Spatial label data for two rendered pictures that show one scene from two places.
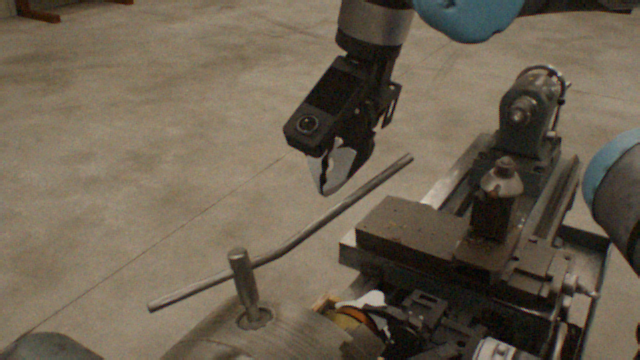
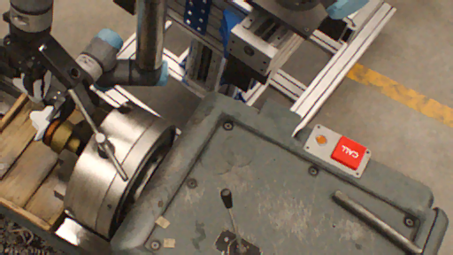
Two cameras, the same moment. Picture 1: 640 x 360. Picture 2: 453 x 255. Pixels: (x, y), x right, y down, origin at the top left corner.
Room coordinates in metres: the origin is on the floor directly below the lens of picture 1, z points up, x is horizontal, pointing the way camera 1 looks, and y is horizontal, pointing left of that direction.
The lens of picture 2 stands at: (0.41, 0.62, 2.38)
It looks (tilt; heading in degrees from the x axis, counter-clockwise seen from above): 65 degrees down; 261
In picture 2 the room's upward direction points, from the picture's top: 8 degrees clockwise
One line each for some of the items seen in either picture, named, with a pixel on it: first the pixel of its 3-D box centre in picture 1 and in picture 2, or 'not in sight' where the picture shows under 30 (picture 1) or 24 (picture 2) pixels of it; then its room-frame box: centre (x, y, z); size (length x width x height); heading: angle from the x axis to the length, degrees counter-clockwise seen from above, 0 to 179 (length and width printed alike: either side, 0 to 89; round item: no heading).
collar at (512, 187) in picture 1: (502, 180); not in sight; (0.92, -0.35, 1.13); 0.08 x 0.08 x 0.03
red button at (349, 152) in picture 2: not in sight; (348, 153); (-0.08, 0.09, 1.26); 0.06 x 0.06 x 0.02; 58
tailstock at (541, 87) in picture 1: (523, 125); not in sight; (1.45, -0.59, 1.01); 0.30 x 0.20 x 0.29; 148
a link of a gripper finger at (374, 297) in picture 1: (368, 303); (40, 119); (0.62, -0.07, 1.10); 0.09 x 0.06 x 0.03; 57
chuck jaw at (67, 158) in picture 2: not in sight; (70, 181); (0.54, 0.09, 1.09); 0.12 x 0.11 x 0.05; 58
